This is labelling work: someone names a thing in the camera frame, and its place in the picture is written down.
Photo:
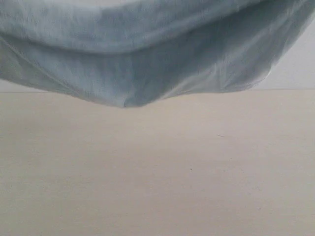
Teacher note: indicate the light blue fleece towel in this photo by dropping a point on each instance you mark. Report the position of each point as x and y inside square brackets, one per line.
[129, 53]

